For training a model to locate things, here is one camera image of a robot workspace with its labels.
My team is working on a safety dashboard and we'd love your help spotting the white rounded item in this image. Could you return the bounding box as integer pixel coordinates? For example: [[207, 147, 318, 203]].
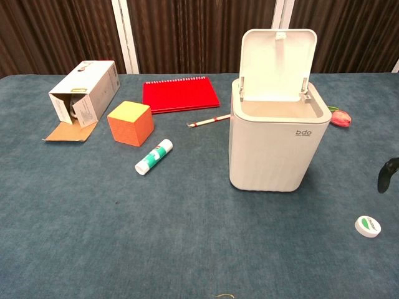
[[69, 96, 79, 120]]

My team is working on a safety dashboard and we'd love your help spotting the brown pleated curtain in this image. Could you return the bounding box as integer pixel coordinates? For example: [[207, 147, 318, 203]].
[[0, 0, 399, 79]]

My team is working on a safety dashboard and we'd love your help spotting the red spiral notebook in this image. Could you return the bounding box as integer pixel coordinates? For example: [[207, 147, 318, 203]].
[[142, 75, 221, 115]]

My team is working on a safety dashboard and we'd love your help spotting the open white cardboard box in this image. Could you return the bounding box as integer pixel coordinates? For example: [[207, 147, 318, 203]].
[[42, 60, 121, 143]]

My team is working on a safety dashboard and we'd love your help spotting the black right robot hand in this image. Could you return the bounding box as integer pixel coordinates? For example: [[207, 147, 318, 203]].
[[377, 157, 399, 194]]

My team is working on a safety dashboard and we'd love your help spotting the pink tulip flower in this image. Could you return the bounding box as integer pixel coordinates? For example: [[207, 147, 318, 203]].
[[327, 106, 352, 128]]

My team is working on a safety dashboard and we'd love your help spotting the white pencil with red bands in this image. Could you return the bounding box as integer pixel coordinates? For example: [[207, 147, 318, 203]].
[[186, 113, 231, 128]]

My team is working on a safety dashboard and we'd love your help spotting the blue table cloth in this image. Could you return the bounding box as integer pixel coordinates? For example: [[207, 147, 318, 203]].
[[0, 72, 399, 299]]

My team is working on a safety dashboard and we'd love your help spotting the white green glue stick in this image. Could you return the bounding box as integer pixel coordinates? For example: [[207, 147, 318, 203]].
[[134, 138, 174, 176]]

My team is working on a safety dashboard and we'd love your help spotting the white trash bin lid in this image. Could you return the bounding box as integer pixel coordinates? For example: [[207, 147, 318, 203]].
[[229, 28, 332, 192]]

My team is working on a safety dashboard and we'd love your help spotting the orange cube with yellow face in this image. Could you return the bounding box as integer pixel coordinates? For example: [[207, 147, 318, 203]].
[[107, 100, 155, 148]]

